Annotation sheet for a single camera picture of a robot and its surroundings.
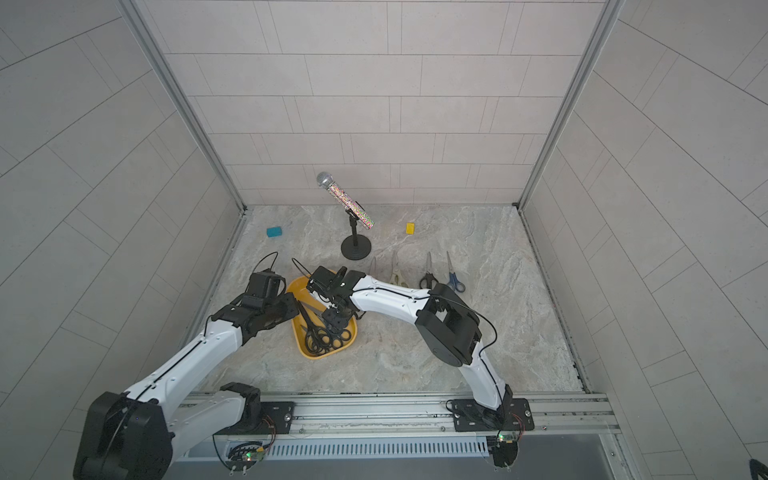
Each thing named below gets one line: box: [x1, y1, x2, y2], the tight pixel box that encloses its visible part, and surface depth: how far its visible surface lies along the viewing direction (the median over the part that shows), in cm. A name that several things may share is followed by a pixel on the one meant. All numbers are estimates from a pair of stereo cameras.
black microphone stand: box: [341, 208, 372, 261], surface depth 106 cm
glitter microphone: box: [316, 171, 375, 230], surface depth 88 cm
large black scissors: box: [297, 300, 352, 355], surface depth 84 cm
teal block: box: [266, 226, 283, 238], surface depth 111 cm
